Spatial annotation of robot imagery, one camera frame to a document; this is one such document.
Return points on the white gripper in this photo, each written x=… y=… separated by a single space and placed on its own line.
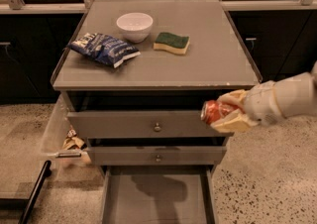
x=263 y=102

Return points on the red soda can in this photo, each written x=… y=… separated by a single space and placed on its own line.
x=217 y=111

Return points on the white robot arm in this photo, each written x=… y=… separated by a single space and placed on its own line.
x=296 y=95

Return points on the grey drawer cabinet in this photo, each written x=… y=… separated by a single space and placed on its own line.
x=216 y=61

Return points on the grey middle drawer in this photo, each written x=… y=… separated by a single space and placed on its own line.
x=157 y=156

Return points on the grey drawer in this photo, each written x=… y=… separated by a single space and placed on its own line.
x=158 y=195
x=141 y=124
x=157 y=156

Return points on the grey bottom drawer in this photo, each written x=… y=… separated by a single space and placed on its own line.
x=158 y=195

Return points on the blue chip bag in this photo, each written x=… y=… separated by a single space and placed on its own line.
x=104 y=49

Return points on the grey top drawer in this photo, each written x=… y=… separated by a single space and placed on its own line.
x=141 y=124

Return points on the green yellow sponge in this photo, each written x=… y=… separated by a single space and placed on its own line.
x=171 y=43

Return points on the white bowl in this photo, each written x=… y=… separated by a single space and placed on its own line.
x=135 y=27

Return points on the clear plastic bin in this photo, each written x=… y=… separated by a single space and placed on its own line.
x=54 y=136

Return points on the dark cabinet handle right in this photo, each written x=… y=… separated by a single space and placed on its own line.
x=250 y=39

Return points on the black bar handle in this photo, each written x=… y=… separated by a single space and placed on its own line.
x=31 y=201

